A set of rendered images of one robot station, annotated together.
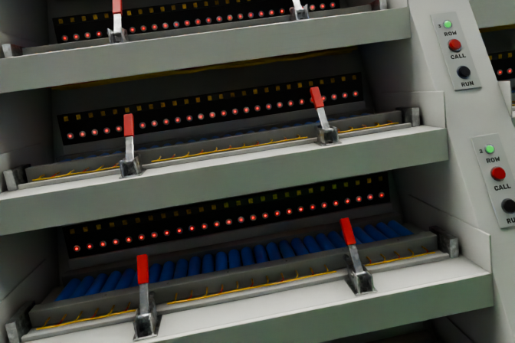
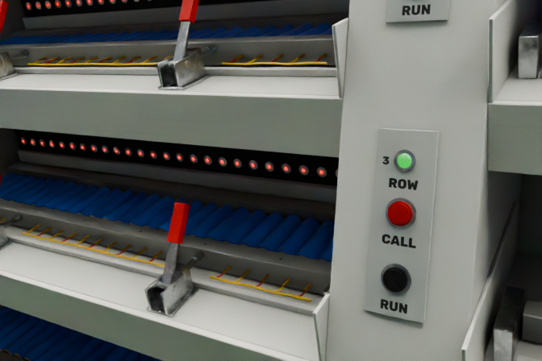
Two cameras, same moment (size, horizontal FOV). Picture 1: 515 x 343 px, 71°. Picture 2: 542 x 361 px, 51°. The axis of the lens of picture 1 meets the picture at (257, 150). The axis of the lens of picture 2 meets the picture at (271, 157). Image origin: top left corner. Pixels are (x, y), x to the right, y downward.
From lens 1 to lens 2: 54 cm
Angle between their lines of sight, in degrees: 39
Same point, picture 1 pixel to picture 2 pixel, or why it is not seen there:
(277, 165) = (91, 313)
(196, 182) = (20, 293)
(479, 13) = (516, 140)
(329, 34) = (204, 124)
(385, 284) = not seen: outside the picture
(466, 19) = (458, 156)
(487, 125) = not seen: outside the picture
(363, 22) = (256, 114)
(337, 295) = not seen: outside the picture
